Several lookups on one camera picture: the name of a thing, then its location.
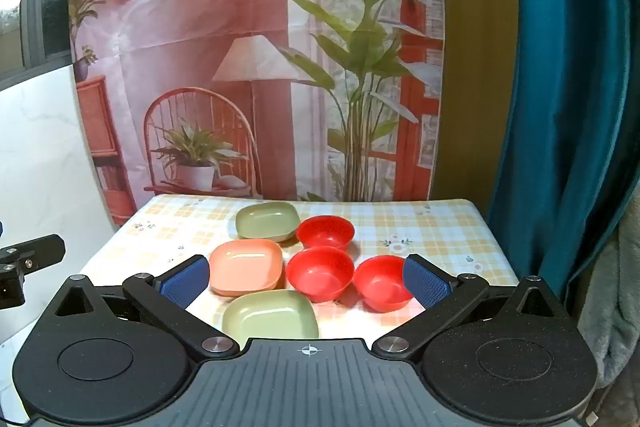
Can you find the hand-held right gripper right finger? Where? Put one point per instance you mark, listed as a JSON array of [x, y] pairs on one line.
[[427, 282]]

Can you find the grey fleece blanket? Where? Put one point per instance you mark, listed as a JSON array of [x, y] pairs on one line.
[[615, 297]]

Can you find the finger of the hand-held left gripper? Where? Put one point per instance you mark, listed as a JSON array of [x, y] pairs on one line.
[[42, 252]]

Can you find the red bowl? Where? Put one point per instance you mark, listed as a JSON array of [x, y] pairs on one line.
[[325, 232], [320, 274], [380, 282]]

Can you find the pink square plate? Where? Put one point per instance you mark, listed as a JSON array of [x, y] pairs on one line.
[[245, 267]]

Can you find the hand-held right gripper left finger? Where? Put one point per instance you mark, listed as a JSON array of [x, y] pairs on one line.
[[182, 282]]

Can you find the green square plate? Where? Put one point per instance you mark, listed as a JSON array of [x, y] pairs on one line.
[[272, 317], [265, 221]]

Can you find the printed room backdrop cloth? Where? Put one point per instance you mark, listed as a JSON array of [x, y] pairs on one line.
[[200, 7]]

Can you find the yellow checked floral tablecloth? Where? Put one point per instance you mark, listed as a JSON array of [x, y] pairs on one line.
[[440, 232]]

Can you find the teal curtain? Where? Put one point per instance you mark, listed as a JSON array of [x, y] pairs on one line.
[[565, 82]]

